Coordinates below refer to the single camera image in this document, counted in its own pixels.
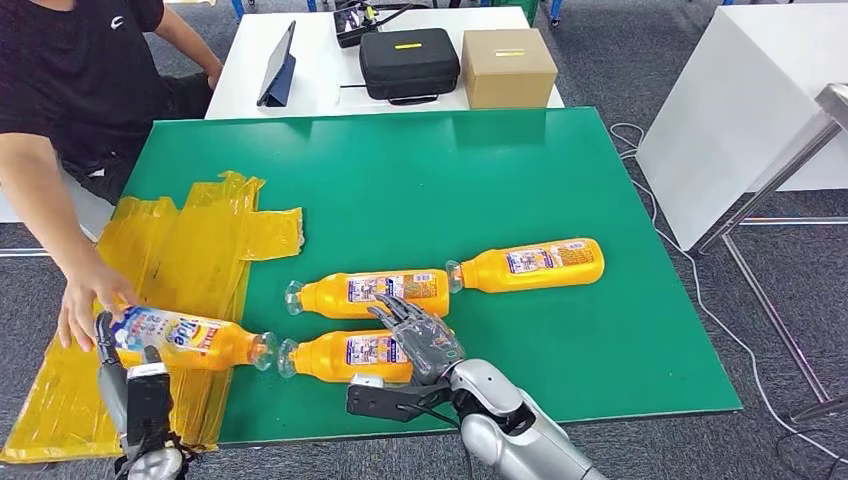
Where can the person's right hand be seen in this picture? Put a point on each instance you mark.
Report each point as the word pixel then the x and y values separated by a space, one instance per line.
pixel 93 291

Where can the person's left hand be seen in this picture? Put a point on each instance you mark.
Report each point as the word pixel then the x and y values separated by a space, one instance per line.
pixel 214 74

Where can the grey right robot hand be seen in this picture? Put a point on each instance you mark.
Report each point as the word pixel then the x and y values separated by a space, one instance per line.
pixel 427 344

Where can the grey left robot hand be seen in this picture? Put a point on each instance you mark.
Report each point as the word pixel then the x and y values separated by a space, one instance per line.
pixel 111 391

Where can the orange detergent bottle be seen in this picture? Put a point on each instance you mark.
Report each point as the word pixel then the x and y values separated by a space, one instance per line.
pixel 212 346
pixel 318 359
pixel 490 273
pixel 331 298

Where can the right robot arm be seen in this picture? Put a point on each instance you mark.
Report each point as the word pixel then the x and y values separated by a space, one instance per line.
pixel 517 437

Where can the person's left forearm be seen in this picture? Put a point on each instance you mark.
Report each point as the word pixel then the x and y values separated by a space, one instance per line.
pixel 185 40

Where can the person's right forearm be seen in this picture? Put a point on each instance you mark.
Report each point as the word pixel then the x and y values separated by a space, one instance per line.
pixel 40 199

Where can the tablet in blue case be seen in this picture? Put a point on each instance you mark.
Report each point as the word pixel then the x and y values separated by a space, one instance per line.
pixel 278 73

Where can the blue rack leg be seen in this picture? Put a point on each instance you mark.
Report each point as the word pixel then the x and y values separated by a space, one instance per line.
pixel 555 10
pixel 236 6

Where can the white table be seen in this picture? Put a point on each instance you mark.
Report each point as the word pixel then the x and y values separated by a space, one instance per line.
pixel 96 212
pixel 318 79
pixel 729 99

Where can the steel stand leg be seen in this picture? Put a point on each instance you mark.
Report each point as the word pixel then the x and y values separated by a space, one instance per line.
pixel 762 192
pixel 23 252

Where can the yellow plastic sheet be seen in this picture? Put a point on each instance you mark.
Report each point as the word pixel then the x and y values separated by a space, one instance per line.
pixel 185 252

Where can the black controller device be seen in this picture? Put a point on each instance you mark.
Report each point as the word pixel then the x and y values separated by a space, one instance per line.
pixel 351 26

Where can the person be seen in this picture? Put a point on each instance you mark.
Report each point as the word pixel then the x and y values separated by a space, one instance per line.
pixel 66 66

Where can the black zip carrying case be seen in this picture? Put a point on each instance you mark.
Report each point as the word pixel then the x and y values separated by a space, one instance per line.
pixel 407 66

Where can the brown cardboard box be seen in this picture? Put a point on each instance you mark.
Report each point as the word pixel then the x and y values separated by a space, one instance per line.
pixel 507 73

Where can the green crate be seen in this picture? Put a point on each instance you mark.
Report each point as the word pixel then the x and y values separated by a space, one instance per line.
pixel 520 6

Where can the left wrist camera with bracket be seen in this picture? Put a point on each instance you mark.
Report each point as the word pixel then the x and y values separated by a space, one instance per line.
pixel 149 411

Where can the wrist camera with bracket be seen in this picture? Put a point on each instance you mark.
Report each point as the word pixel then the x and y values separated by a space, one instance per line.
pixel 384 401
pixel 149 411

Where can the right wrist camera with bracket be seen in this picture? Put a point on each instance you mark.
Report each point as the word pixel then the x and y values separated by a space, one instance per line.
pixel 384 401

